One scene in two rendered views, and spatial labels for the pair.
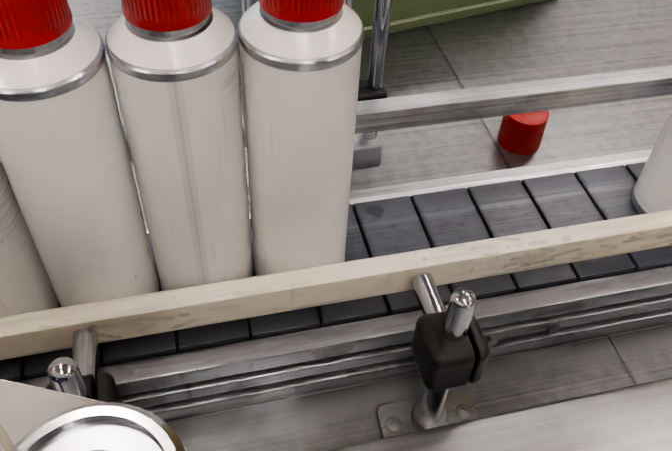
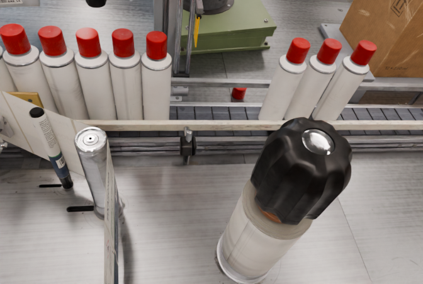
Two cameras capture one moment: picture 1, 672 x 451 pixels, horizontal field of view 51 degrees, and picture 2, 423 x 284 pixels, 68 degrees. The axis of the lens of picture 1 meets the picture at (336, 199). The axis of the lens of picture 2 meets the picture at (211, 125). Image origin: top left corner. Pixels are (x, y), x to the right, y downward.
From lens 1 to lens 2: 0.26 m
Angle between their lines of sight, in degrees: 3
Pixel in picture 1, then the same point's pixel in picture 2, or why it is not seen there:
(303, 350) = (152, 142)
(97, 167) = (102, 85)
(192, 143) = (126, 83)
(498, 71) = (240, 71)
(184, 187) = (124, 94)
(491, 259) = (206, 125)
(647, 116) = not seen: hidden behind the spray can
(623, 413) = (231, 169)
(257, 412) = (139, 158)
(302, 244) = (154, 113)
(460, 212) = (206, 113)
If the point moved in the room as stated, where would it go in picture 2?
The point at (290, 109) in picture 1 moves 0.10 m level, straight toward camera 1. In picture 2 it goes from (151, 79) to (137, 123)
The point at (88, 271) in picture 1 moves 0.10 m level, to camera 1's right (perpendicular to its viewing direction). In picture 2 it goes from (97, 111) to (151, 123)
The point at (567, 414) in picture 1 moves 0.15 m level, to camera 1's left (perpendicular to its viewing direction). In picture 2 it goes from (216, 167) to (139, 150)
